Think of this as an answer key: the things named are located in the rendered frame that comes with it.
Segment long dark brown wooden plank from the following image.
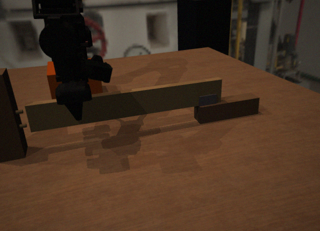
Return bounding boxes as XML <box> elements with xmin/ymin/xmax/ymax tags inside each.
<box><xmin>24</xmin><ymin>77</ymin><xmax>222</xmax><ymax>133</ymax></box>

